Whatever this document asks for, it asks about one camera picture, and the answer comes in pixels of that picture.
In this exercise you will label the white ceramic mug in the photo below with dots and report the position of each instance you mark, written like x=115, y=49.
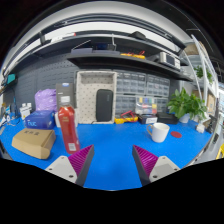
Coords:
x=160, y=132

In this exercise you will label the black box with white label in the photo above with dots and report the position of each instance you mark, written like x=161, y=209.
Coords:
x=147, y=119

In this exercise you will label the white power adapter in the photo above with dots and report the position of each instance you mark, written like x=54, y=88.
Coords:
x=200, y=128

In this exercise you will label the yellow multimeter with red leads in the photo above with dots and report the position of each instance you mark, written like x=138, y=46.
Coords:
x=120, y=120

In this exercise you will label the clear organiser with coloured parts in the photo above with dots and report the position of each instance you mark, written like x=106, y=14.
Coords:
x=146, y=105

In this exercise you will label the red drink bottle white cap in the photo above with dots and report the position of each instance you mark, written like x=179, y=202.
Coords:
x=68, y=126

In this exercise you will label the yellow and red tool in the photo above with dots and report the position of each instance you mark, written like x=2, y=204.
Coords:
x=133, y=55

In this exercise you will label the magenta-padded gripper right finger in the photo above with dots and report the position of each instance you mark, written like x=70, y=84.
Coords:
x=161, y=166

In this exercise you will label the white shelf unit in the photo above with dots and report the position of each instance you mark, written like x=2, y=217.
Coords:
x=203, y=66

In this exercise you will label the grey electronic device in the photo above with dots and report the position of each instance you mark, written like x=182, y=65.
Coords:
x=170, y=60

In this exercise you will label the purple plastic bag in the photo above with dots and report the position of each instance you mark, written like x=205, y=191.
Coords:
x=46, y=99

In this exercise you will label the small white carton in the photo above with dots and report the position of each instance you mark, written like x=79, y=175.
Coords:
x=25, y=110

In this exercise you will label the black overhead bench shelf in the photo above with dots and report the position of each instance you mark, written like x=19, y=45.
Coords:
x=110, y=61

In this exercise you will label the brown cardboard box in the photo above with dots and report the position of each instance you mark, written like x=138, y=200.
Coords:
x=31, y=141

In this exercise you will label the dark grey product box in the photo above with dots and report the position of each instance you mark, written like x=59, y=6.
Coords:
x=65, y=90

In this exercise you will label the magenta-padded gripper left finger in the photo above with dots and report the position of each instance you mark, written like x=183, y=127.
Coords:
x=61, y=166

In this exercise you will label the green potted plant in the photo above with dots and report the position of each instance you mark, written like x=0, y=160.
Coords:
x=185, y=103

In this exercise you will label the black zip case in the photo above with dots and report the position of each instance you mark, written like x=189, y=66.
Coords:
x=104, y=105

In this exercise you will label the blue product box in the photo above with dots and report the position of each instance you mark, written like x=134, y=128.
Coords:
x=40, y=120

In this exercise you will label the white pegboard tray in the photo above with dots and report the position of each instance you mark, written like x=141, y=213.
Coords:
x=86, y=96

